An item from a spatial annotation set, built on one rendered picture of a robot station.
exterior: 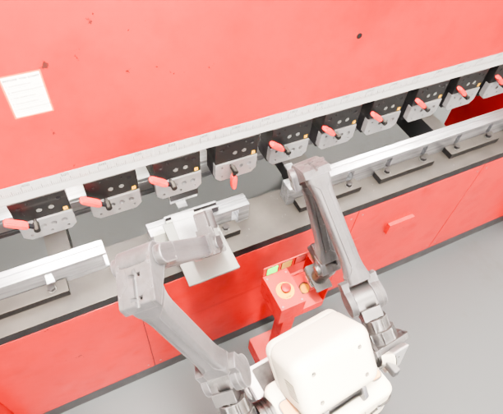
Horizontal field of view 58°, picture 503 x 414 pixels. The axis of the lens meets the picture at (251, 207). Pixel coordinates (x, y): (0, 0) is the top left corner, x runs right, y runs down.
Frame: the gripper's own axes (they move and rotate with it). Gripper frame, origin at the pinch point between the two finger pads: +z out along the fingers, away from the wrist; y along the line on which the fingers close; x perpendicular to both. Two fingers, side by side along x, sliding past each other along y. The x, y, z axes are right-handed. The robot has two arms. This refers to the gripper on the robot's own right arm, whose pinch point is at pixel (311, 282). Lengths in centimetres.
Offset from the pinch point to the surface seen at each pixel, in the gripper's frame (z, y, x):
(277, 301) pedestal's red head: 2.1, -1.0, 14.7
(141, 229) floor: 104, 84, 41
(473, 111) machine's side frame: 51, 69, -179
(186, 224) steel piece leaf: -12, 34, 38
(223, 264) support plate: -16.5, 14.8, 32.8
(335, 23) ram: -77, 52, -8
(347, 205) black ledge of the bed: -1.8, 23.2, -29.1
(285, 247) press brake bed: 9.1, 18.5, -0.5
